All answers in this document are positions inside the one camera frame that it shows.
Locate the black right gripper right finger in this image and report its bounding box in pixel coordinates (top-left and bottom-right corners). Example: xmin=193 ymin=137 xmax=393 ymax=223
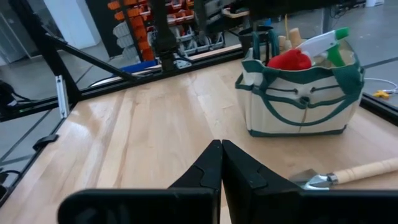
xmin=222 ymin=139 xmax=302 ymax=194

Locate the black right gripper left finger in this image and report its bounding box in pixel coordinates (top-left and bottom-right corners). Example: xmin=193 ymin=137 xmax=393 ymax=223
xmin=169 ymin=139 xmax=223 ymax=191

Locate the wooden-handled hand cultivator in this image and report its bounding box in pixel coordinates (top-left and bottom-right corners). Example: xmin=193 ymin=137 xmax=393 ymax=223
xmin=288 ymin=27 xmax=303 ymax=49

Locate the green spray bottle white trigger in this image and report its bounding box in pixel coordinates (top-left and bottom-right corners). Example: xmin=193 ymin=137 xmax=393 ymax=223
xmin=297 ymin=26 xmax=355 ymax=68

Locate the beige green gardening tote bag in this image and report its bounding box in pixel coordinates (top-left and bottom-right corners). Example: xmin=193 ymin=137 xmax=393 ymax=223
xmin=235 ymin=29 xmax=365 ymax=138

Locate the red gardening glove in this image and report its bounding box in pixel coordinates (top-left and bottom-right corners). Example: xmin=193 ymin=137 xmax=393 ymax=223
xmin=266 ymin=48 xmax=313 ymax=71

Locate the blue flat object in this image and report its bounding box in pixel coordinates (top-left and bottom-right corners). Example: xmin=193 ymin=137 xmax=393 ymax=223
xmin=119 ymin=60 xmax=159 ymax=75

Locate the yellow floor object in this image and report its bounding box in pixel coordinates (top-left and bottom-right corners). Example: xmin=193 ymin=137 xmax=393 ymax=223
xmin=372 ymin=90 xmax=391 ymax=100

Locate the black edge clamp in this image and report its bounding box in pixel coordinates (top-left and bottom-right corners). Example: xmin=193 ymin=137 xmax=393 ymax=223
xmin=32 ymin=133 xmax=60 ymax=152

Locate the rack of orange parts bins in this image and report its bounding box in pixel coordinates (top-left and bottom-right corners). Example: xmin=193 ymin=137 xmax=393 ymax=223
xmin=107 ymin=0 xmax=225 ymax=62

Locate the wooden-handled steel trowel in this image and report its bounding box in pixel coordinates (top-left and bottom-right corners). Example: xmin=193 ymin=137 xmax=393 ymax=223
xmin=288 ymin=157 xmax=398 ymax=191

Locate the silver frame bracket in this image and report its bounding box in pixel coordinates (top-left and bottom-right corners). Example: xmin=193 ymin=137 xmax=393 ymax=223
xmin=55 ymin=74 xmax=70 ymax=119

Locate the white floor cable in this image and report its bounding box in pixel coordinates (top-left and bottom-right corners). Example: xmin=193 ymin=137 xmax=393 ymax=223
xmin=363 ymin=77 xmax=398 ymax=95

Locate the black metal table frame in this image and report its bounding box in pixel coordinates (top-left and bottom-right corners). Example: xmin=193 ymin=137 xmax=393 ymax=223
xmin=0 ymin=0 xmax=398 ymax=207

